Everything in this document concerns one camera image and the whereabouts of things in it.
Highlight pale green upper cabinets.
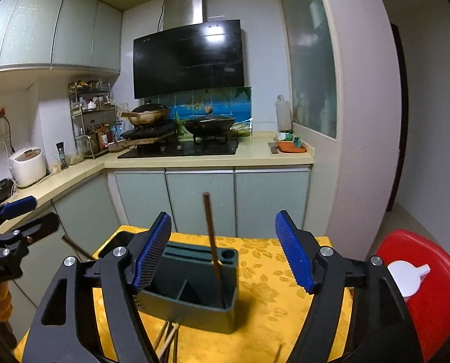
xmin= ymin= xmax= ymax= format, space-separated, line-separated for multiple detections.
xmin=0 ymin=0 xmax=123 ymax=76

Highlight beige kitchen counter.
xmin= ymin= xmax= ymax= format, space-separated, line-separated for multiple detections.
xmin=0 ymin=130 xmax=314 ymax=231

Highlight black portable cooker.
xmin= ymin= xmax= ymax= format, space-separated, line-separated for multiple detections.
xmin=120 ymin=123 xmax=177 ymax=140

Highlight dark green utensil holder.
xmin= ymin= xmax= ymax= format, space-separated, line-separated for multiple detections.
xmin=136 ymin=244 xmax=240 ymax=335

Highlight metal spice rack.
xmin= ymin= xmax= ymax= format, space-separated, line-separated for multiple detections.
xmin=69 ymin=80 xmax=117 ymax=159

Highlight ocean picture backsplash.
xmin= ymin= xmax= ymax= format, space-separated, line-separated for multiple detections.
xmin=145 ymin=86 xmax=253 ymax=137

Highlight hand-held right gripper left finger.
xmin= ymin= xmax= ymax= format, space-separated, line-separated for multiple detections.
xmin=22 ymin=212 xmax=173 ymax=363

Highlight golden pot with lid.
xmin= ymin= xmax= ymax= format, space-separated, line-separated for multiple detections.
xmin=121 ymin=103 xmax=170 ymax=126

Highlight red plastic stool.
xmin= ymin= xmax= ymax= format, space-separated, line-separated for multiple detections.
xmin=374 ymin=229 xmax=450 ymax=361

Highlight black pepper grinder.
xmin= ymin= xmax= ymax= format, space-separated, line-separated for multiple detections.
xmin=56 ymin=142 xmax=69 ymax=171

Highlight black gas cooktop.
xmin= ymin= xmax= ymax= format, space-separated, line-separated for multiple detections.
xmin=118 ymin=138 xmax=240 ymax=159

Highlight pale green lower cabinets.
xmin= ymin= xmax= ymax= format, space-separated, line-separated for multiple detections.
xmin=0 ymin=166 xmax=313 ymax=311

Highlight dark brown chopstick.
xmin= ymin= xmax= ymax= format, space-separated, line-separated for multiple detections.
xmin=203 ymin=193 xmax=226 ymax=309

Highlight frosted glass partition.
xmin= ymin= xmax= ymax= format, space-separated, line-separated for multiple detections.
xmin=278 ymin=0 xmax=339 ymax=140

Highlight orange cloth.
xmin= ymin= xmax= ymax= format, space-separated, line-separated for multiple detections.
xmin=276 ymin=141 xmax=308 ymax=154

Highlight white plastic bottle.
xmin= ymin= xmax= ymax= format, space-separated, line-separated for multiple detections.
xmin=275 ymin=95 xmax=294 ymax=132

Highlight glass jar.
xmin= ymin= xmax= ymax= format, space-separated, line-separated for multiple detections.
xmin=74 ymin=134 xmax=91 ymax=155

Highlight white rice cooker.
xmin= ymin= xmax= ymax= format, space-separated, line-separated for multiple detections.
xmin=8 ymin=147 xmax=47 ymax=188

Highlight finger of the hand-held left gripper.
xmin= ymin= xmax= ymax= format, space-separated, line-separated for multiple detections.
xmin=0 ymin=212 xmax=61 ymax=252
xmin=0 ymin=196 xmax=37 ymax=231

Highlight pale green cabinets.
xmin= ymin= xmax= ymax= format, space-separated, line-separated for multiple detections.
xmin=0 ymin=0 xmax=123 ymax=76
xmin=0 ymin=166 xmax=313 ymax=311

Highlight black range hood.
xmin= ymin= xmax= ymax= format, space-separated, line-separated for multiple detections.
xmin=133 ymin=0 xmax=246 ymax=100

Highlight yellow floral tablecloth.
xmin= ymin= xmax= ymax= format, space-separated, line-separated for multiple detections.
xmin=13 ymin=225 xmax=352 ymax=363

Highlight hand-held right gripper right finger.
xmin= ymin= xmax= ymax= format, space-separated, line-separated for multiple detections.
xmin=274 ymin=210 xmax=424 ymax=363

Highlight black wok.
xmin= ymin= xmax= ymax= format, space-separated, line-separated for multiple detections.
xmin=182 ymin=106 xmax=236 ymax=138

